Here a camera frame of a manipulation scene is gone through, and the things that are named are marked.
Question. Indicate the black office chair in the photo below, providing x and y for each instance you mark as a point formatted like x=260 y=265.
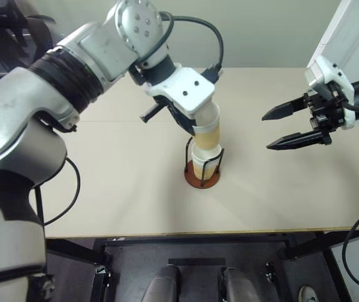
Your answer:
x=9 y=37

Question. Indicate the tan ribbed paper cup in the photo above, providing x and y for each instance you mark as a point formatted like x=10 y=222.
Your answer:
x=208 y=171
x=208 y=153
x=209 y=138

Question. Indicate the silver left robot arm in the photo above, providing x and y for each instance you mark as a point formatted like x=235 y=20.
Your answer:
x=104 y=53

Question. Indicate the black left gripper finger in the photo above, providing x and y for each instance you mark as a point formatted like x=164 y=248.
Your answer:
x=150 y=114
x=182 y=124

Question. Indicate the black floor tape strip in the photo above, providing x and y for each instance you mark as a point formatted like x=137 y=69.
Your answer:
x=198 y=261

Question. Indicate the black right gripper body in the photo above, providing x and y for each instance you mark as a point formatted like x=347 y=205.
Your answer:
x=327 y=110

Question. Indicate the dark rounded shape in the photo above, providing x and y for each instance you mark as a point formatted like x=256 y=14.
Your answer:
x=162 y=286
x=242 y=286

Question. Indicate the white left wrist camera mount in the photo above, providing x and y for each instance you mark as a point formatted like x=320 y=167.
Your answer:
x=185 y=85

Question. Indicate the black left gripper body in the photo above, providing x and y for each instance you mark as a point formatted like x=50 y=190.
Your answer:
x=163 y=100

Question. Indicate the white shoe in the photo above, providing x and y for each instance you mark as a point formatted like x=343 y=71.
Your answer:
x=307 y=294

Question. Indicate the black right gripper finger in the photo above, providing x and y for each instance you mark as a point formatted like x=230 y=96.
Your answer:
x=286 y=110
x=299 y=140

